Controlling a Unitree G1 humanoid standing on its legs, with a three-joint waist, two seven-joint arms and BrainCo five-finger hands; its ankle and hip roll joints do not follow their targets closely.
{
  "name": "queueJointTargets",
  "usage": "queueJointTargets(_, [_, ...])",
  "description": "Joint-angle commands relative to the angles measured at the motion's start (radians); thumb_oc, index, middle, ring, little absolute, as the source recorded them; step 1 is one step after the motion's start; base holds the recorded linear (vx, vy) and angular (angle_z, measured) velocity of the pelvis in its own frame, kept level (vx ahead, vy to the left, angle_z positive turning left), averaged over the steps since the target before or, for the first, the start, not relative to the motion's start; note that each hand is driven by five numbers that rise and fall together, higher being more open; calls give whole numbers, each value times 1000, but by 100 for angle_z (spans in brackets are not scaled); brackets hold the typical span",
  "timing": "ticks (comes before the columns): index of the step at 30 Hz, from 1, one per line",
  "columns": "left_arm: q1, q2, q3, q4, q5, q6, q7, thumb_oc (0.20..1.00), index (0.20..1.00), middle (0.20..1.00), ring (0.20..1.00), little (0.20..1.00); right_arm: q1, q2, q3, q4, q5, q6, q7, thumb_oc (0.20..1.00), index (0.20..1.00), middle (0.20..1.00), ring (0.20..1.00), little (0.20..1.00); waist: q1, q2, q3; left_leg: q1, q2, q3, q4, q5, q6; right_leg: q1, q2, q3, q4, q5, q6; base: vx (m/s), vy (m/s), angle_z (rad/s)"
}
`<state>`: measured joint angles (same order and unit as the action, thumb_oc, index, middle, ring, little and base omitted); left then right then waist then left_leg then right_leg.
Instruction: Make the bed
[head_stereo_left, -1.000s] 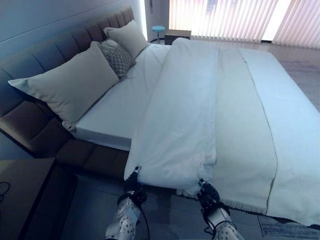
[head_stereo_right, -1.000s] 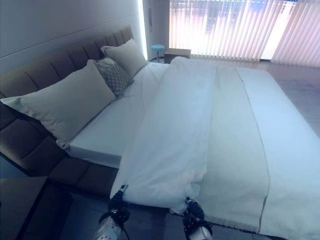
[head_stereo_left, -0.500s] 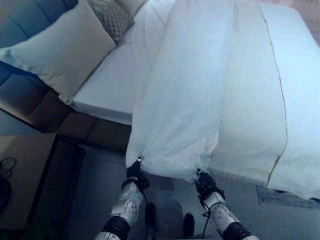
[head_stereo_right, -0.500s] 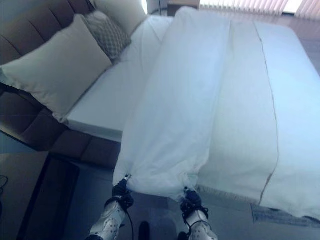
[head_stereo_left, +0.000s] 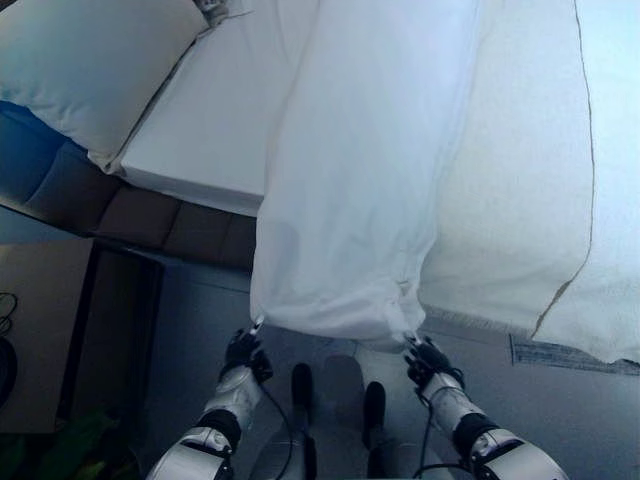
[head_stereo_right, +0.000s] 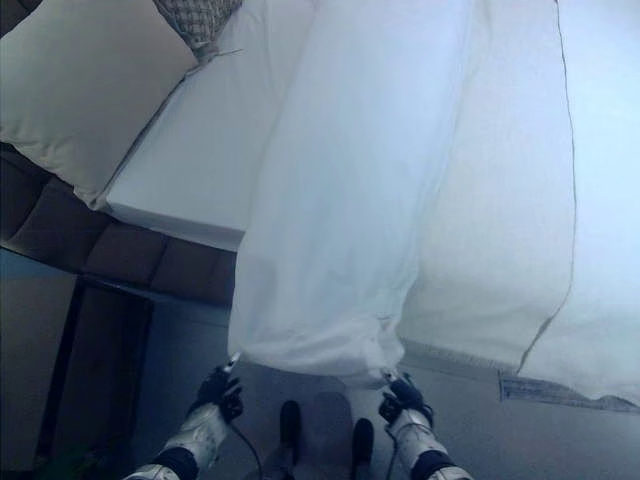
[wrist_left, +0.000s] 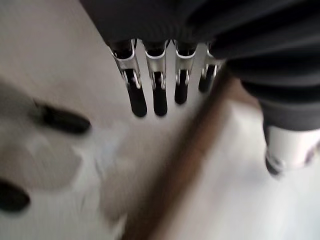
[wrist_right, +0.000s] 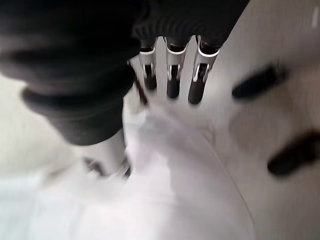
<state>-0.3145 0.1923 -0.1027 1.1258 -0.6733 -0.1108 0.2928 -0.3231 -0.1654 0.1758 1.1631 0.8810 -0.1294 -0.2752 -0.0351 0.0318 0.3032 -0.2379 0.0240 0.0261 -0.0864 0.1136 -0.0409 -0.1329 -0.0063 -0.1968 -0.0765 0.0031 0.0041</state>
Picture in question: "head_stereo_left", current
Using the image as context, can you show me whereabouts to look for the robot legs and feet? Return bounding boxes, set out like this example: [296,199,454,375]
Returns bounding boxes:
[259,344,431,480]

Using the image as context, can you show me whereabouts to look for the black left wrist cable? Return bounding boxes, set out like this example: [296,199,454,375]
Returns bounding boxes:
[252,372,301,480]

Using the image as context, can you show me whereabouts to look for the wooden bedside table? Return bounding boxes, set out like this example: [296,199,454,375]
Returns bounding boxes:
[0,238,166,435]

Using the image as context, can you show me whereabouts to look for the dark padded bed frame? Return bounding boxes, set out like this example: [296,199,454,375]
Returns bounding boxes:
[0,99,259,274]

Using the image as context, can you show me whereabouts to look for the white duvet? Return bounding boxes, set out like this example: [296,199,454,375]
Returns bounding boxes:
[248,0,640,363]

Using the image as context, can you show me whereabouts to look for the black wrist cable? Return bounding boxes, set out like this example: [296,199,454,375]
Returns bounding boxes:
[252,372,301,480]
[408,384,464,480]

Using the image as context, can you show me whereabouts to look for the white pillow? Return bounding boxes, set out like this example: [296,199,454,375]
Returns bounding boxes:
[0,0,210,176]

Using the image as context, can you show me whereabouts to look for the black cable on table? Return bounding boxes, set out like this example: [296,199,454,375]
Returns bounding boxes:
[0,292,20,409]

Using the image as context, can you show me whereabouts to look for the white mattress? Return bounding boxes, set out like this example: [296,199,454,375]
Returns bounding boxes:
[119,0,321,218]

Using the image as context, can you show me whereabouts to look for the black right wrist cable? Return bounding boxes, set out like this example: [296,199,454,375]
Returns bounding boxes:
[408,384,464,480]

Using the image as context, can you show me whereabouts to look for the green plant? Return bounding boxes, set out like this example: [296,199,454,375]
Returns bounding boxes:
[0,403,139,480]

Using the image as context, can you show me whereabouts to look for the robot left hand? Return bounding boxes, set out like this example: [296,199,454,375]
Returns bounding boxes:
[224,319,274,383]

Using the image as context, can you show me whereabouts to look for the printed paper sheet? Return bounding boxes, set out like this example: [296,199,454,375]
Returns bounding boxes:
[508,333,640,376]

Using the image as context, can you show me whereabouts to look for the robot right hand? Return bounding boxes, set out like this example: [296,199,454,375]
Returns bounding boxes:
[402,335,464,389]

